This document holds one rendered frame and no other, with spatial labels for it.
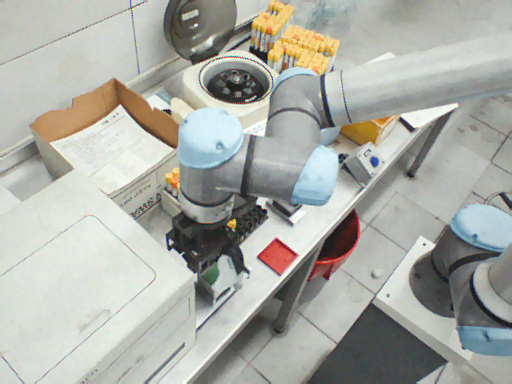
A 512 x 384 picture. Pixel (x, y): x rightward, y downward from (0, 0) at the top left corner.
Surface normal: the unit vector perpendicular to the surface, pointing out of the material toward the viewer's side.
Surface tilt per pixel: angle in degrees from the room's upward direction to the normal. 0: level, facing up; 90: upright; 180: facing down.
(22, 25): 90
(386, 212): 0
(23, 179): 0
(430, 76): 54
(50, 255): 0
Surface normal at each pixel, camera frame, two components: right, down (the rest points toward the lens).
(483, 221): 0.06, -0.74
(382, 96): -0.28, 0.41
